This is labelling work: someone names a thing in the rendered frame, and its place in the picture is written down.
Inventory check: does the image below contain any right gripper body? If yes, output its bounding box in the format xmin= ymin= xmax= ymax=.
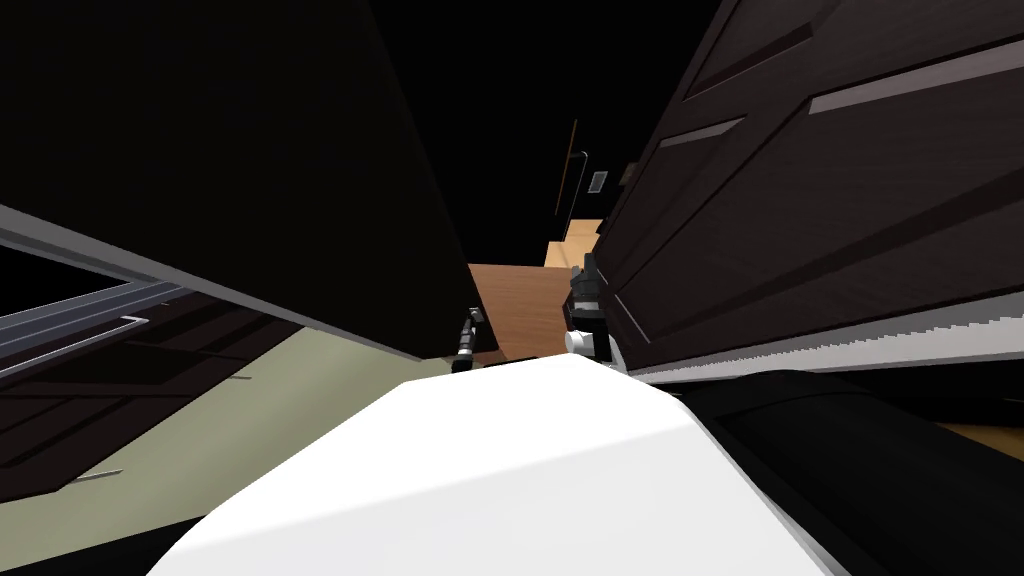
xmin=566 ymin=254 xmax=605 ymax=318

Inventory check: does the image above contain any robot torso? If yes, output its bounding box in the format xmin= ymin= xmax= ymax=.
xmin=146 ymin=354 xmax=851 ymax=576

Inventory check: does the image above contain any dark brown drawer cabinet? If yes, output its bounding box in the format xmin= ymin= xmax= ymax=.
xmin=590 ymin=0 xmax=1024 ymax=384

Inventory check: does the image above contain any black cupboard door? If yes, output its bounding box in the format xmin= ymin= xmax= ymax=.
xmin=0 ymin=0 xmax=501 ymax=363

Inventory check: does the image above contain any dark cabinet with silver handles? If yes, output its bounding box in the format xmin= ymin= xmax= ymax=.
xmin=0 ymin=239 xmax=305 ymax=505

